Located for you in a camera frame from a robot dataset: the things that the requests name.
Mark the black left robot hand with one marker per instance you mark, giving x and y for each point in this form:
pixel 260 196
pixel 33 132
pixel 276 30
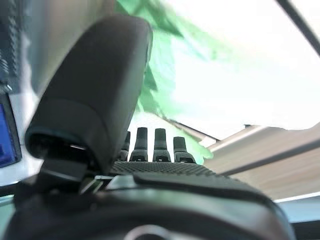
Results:
pixel 95 75

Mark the napa cabbage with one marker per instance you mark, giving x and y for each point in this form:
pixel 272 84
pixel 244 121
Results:
pixel 170 50

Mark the blue plastic shopping basket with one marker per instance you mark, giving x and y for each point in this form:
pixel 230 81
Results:
pixel 6 135

